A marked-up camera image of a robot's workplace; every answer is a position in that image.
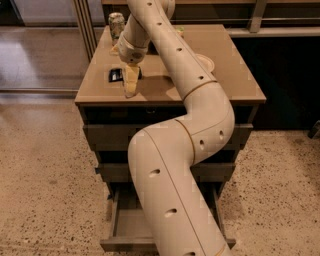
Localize black rxbar chocolate bar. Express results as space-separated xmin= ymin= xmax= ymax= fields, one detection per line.
xmin=108 ymin=66 xmax=143 ymax=83

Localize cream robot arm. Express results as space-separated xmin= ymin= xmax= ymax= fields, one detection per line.
xmin=117 ymin=0 xmax=235 ymax=256

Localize grey three-drawer cabinet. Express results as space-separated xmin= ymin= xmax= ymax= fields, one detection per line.
xmin=75 ymin=25 xmax=266 ymax=192

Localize grey top drawer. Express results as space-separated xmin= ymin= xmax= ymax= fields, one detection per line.
xmin=83 ymin=124 xmax=253 ymax=151

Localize grey open bottom drawer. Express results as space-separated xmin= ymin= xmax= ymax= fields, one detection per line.
xmin=100 ymin=182 xmax=236 ymax=254

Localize silver green soda can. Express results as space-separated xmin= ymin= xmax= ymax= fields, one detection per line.
xmin=108 ymin=12 xmax=125 ymax=45

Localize green chip bag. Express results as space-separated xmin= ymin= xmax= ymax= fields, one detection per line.
xmin=176 ymin=27 xmax=184 ymax=38

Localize beige paper bowl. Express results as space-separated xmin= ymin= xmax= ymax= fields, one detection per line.
xmin=196 ymin=54 xmax=215 ymax=72

